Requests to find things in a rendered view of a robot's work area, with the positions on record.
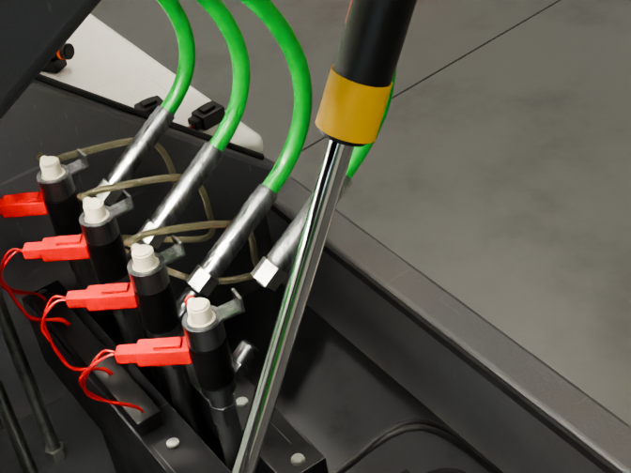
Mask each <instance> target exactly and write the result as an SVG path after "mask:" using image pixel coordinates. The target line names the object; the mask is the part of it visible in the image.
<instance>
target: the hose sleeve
mask: <svg viewBox="0 0 631 473"><path fill-rule="evenodd" d="M351 183H352V182H351V178H350V177H349V176H347V175H346V177H345V180H344V183H343V186H342V189H341V192H340V195H339V199H338V201H339V200H340V199H341V197H343V196H344V193H345V192H346V190H347V189H348V187H349V186H350V185H351ZM313 194H314V193H313ZM313 194H312V195H311V196H310V198H309V199H308V200H307V202H306V203H305V204H304V206H303V207H302V208H301V210H300V212H299V213H298V214H297V216H296V217H295V218H294V220H293V221H292V222H291V223H290V224H289V226H288V227H287V228H286V230H285V231H284V232H283V233H282V235H281V237H280V238H279V239H278V241H276V242H275V245H274V246H273V248H272V249H271V250H270V252H269V253H268V255H267V257H268V260H269V261H270V262H271V263H272V264H274V265H275V266H276V267H277V268H279V269H280V270H282V271H285V270H286V271H288V269H289V268H290V267H291V265H292V264H293V261H294V258H295V255H296V251H297V248H298V245H299V242H300V236H301V233H302V229H303V226H304V223H305V220H306V217H307V213H308V210H309V206H310V204H311V201H312V197H313Z"/></svg>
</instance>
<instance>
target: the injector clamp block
mask: <svg viewBox="0 0 631 473"><path fill-rule="evenodd" d="M50 289H53V290H54V291H55V292H56V293H57V294H58V295H62V296H65V297H66V296H67V293H68V290H67V289H66V288H65V287H64V286H63V285H62V283H61V282H60V281H55V282H52V283H50V284H48V285H46V286H44V287H42V288H40V289H39V290H37V291H35V293H39V294H42V293H44V292H46V291H48V290H50ZM35 297H37V296H35V295H27V296H25V297H23V298H22V301H23V305H24V307H25V310H26V312H27V313H28V314H30V315H32V316H33V317H37V318H41V317H40V316H39V315H38V314H37V312H36V311H35V308H34V305H33V303H32V298H35ZM72 310H73V312H74V313H75V314H76V315H77V316H78V317H79V318H80V319H81V321H82V322H83V323H84V324H85V325H86V326H87V327H88V329H89V330H90V331H91V332H92V333H93V334H94V335H95V336H96V338H97V339H98V340H99V341H100V342H101V343H102V345H103V346H104V347H105V348H106V349H112V350H115V349H116V347H117V345H116V344H115V343H114V341H113V340H112V339H111V338H110V337H109V336H108V335H107V334H106V333H105V331H104V330H103V329H102V328H101V327H100V326H99V325H98V324H97V322H96V321H95V320H94V319H93V318H92V317H91V316H90V315H89V314H88V313H87V311H86V310H85V309H84V308H72ZM108 313H109V315H110V318H111V321H112V324H113V328H114V331H115V335H116V338H117V341H118V344H124V342H123V339H122V336H121V332H120V329H119V326H118V323H117V321H116V317H115V316H114V313H113V310H108ZM29 321H30V323H31V326H32V329H33V330H34V333H35V336H36V338H37V341H38V345H39V348H40V351H41V353H42V356H43V358H44V360H45V361H46V362H47V364H48V365H49V366H50V367H51V369H52V370H53V371H54V373H55V374H56V375H57V376H58V378H59V379H60V380H61V381H62V383H63V384H64V385H65V386H66V388H67V389H68V390H69V391H70V393H71V394H72V395H73V396H74V398H75V399H76V400H77V401H78V403H79V404H80V405H81V406H82V408H83V409H84V410H85V412H86V413H87V414H88V415H89V417H90V418H91V419H92V420H93V421H94V422H95V423H96V424H97V426H98V427H99V428H100V429H101V431H102V434H103V437H104V440H105V443H106V446H107V449H108V451H109V453H110V456H111V459H112V462H113V465H114V468H115V472H116V473H231V471H230V470H229V469H228V468H227V467H226V463H225V460H224V457H223V450H222V446H221V442H220V438H219V435H218V432H217V428H216V424H214V421H213V417H212V414H211V411H210V405H209V399H207V398H206V397H204V396H203V394H202V392H201V389H200V386H199V384H198V383H197V380H196V376H195V373H194V369H193V366H192V363H191V364H186V366H187V370H188V374H189V378H190V380H191V384H192V390H193V394H194V398H195V401H196V404H197V408H198V411H199V415H200V419H201V422H202V425H203V429H204V433H205V436H206V440H207V443H208V446H207V444H206V443H205V442H204V441H203V440H202V439H201V438H200V437H199V436H198V434H197V433H196V432H195V431H194V430H193V429H192V428H191V427H190V425H189V424H188V423H187V422H186V421H185V420H184V419H183V418H182V417H181V416H180V415H179V414H178V412H176V410H175V408H174V404H173V401H172V398H171V394H170V391H169V388H168V385H167V381H166V378H165V374H164V371H163V367H162V366H153V367H154V371H155V374H156V377H157V380H158V383H159V387H160V390H161V393H162V394H160V393H159V392H158V391H157V390H156V388H155V387H154V386H153V385H152V384H151V383H150V382H149V381H148V380H147V378H146V377H145V376H144V375H143V374H142V373H141V372H140V371H139V369H138V368H137V367H136V366H135V365H134V364H133V363H126V364H120V365H121V366H122V367H123V368H124V370H125V371H126V372H127V373H128V374H129V375H130V376H131V378H132V379H133V380H134V381H135V382H136V383H137V384H138V385H139V387H140V388H141V389H142V390H143V391H144V392H145V393H146V395H147V396H148V397H149V398H150V399H151V400H152V401H153V403H154V404H155V405H156V406H157V407H158V408H159V409H160V410H161V412H162V417H163V420H164V424H163V425H162V426H160V427H158V428H157V429H155V430H153V431H151V432H150V433H148V434H146V435H144V436H140V435H139V434H138V433H137V432H136V431H135V429H134V428H133V427H132V426H131V424H130V423H129V422H128V421H127V420H126V418H125V417H124V416H123V415H122V414H121V412H120V411H119V410H118V409H117V408H116V407H115V405H114V404H110V403H106V402H101V401H96V400H93V399H90V398H89V397H88V396H86V395H85V393H84V391H83V389H82V388H81V386H80V384H79V377H80V375H81V374H82V372H76V371H73V370H71V369H70V368H68V367H66V366H65V364H64V363H63V362H62V361H61V360H60V359H59V357H58V356H57V354H56V353H55V352H54V350H53V349H52V347H51V345H50V343H49V341H48V340H47V339H46V337H45V336H44V335H43V333H42V332H41V331H40V326H39V323H40V322H39V321H32V320H30V319H29ZM46 327H47V329H48V331H49V333H50V335H51V338H52V340H53V343H54V345H55V346H56V348H57V349H58V351H59V352H60V353H61V355H62V356H63V357H64V359H65V360H66V362H67V363H68V364H69V365H70V366H73V367H80V368H83V367H82V366H81V364H80V363H79V362H78V361H77V360H76V358H75V357H74V356H73V355H72V354H71V353H70V351H69V350H68V349H67V348H66V346H65V345H63V344H62V343H61V341H60V340H59V339H58V338H57V337H56V335H55V334H54V333H53V332H52V330H51V329H50V328H49V327H48V326H47V325H46ZM236 382H237V381H236ZM85 387H86V389H87V390H89V391H90V392H92V393H94V394H96V395H98V396H100V397H102V398H104V399H106V400H110V399H109V398H108V397H107V396H106V394H105V393H104V392H103V391H102V390H101V389H100V387H99V386H98V385H97V384H96V382H95V381H94V380H93V379H92V378H91V376H90V375H88V377H87V379H86V382H85ZM255 390H256V387H255V386H254V385H253V384H252V383H251V382H250V381H249V380H247V379H246V378H245V377H244V376H243V377H242V378H241V379H240V381H239V382H237V387H236V390H235V391H234V392H233V393H235V398H236V402H237V406H238V410H239V421H240V425H241V429H242V432H243V431H244V428H245V424H246V421H247V418H248V415H249V412H250V408H251V405H252V401H253V398H254V393H255ZM110 401H111V400H110ZM255 473H329V471H328V466H327V461H326V457H325V456H324V455H323V454H322V453H321V452H320V451H319V450H318V449H317V448H316V447H315V446H314V445H313V444H312V443H311V442H310V441H309V440H308V439H307V438H306V437H305V436H304V435H303V434H302V433H301V432H300V431H299V430H298V429H297V428H296V427H295V426H294V425H293V424H292V423H291V422H290V421H289V420H288V419H287V418H286V417H285V416H284V415H283V414H282V413H281V412H280V411H279V410H278V409H277V408H276V407H275V408H274V411H273V415H272V418H271V421H270V425H269V429H268V432H267V436H266V439H265V442H264V446H263V449H262V451H261V454H260V458H259V461H258V464H257V468H256V471H255Z"/></svg>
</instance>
